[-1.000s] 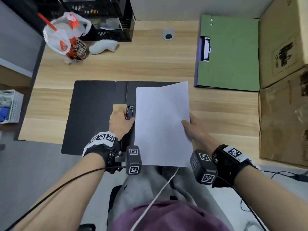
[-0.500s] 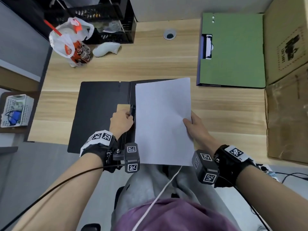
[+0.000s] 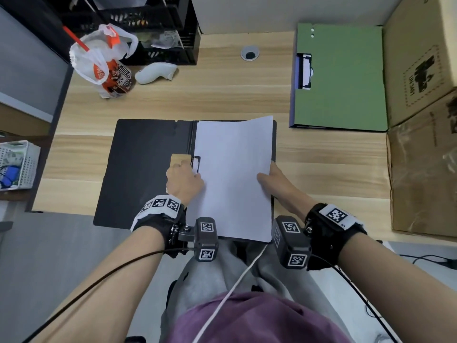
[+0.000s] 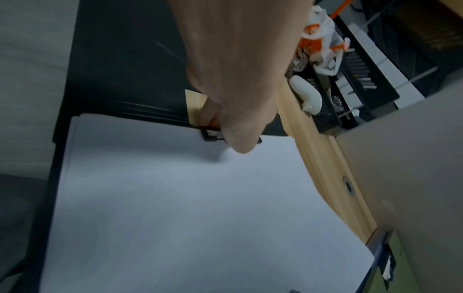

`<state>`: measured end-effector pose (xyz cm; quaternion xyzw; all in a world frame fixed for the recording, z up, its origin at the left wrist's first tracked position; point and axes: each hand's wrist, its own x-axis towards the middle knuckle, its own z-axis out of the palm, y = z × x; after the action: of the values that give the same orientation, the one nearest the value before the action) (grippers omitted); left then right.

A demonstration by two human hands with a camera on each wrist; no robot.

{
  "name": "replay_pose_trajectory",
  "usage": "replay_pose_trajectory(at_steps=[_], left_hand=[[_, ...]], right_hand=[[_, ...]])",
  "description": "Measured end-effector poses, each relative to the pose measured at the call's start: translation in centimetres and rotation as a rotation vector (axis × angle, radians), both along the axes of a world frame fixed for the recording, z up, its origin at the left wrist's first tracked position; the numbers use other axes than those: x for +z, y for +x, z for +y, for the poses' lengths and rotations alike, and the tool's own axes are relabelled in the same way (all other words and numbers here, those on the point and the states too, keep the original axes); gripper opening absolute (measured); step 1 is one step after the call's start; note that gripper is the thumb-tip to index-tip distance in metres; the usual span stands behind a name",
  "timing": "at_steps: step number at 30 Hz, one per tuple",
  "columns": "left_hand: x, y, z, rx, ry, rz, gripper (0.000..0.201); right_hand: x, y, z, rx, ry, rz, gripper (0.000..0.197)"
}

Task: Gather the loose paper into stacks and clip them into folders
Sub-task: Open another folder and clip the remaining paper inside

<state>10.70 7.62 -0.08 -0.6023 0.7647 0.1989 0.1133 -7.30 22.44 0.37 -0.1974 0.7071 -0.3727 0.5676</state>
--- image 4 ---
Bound printed drink cup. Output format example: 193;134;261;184
287;54;309;78

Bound squared stack of white papers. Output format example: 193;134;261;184
38;112;377;293

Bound red drinking straw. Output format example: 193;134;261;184
330;0;354;15

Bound black stacked file tray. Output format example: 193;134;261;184
300;0;449;135

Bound grey trousers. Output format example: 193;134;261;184
0;0;81;180

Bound white handheld controller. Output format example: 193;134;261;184
288;75;323;115

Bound person's left hand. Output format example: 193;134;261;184
162;0;316;155

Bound drink cup in plastic bag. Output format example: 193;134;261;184
294;4;354;77

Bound green folder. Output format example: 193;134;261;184
376;231;424;293

